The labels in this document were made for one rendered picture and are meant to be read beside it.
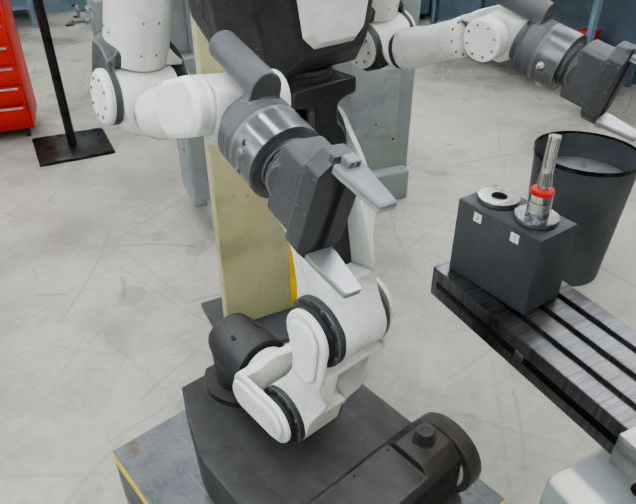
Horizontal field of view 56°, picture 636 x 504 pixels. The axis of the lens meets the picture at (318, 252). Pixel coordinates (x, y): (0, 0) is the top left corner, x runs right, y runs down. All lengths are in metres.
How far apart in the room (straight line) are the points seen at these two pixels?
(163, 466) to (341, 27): 1.22
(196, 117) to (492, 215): 0.81
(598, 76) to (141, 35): 0.64
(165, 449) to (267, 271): 1.05
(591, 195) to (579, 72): 1.91
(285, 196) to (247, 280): 1.97
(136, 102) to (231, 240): 1.59
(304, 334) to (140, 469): 0.79
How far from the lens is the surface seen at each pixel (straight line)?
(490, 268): 1.36
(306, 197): 0.55
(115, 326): 2.83
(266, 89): 0.63
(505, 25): 1.01
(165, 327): 2.76
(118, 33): 0.88
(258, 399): 1.40
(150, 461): 1.74
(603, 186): 2.86
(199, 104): 0.64
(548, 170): 1.26
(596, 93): 0.98
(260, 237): 2.45
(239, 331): 1.51
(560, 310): 1.40
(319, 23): 0.89
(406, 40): 1.13
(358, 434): 1.53
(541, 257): 1.28
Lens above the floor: 1.74
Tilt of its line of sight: 33 degrees down
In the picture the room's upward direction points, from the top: straight up
